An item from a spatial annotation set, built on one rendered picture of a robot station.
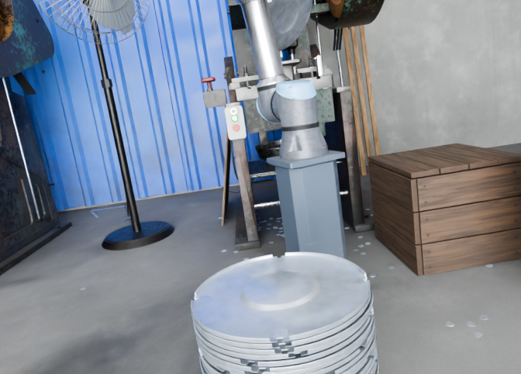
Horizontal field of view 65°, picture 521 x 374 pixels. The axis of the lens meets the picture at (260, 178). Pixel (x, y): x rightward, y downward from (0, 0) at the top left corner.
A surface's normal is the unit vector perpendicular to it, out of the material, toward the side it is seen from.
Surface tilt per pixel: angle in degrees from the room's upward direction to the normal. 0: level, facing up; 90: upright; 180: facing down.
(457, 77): 90
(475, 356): 0
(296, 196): 90
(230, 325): 0
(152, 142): 90
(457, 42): 90
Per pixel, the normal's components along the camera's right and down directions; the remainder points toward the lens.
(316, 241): 0.36, 0.13
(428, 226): 0.07, 0.18
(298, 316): -0.15, -0.97
